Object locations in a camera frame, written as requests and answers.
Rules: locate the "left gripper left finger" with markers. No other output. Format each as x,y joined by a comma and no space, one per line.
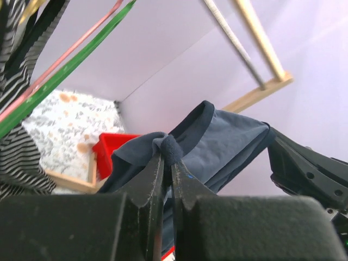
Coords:
143,219

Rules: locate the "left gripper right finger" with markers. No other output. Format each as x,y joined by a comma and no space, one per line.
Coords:
186,192

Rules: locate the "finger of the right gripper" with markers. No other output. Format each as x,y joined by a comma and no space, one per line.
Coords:
298,170

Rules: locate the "navy blue tank top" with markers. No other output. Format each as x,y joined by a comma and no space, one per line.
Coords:
215,146

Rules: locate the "green plastic hanger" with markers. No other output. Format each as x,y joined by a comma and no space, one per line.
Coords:
40,89

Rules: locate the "purple striped tank top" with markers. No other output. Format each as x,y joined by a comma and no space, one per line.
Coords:
21,172

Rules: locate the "red plastic bin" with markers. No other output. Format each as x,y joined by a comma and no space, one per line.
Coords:
107,144

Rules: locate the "floral table cloth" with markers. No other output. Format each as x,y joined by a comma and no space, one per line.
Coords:
65,126

